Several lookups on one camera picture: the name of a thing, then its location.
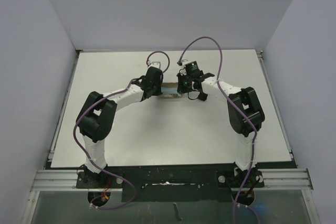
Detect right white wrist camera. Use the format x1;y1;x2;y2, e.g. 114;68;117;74
177;59;188;66

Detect patterned glasses case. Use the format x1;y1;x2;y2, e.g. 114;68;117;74
159;82;183;99

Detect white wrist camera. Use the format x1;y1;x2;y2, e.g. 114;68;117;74
146;61;161;69
177;59;188;66

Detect blue cleaning cloth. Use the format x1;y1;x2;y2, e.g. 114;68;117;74
161;87;179;95

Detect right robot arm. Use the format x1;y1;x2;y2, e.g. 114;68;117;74
177;60;265;187

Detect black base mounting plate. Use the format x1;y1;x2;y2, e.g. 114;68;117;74
76;165;265;204

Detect black sunglasses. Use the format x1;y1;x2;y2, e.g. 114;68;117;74
197;92;208;101

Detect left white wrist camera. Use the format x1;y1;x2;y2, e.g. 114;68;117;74
146;61;161;69

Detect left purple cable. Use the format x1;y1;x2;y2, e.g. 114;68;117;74
73;50;170;210

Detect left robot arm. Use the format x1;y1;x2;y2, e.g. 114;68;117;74
73;66;163;188

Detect aluminium frame rail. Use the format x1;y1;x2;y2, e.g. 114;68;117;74
31;169;313;191

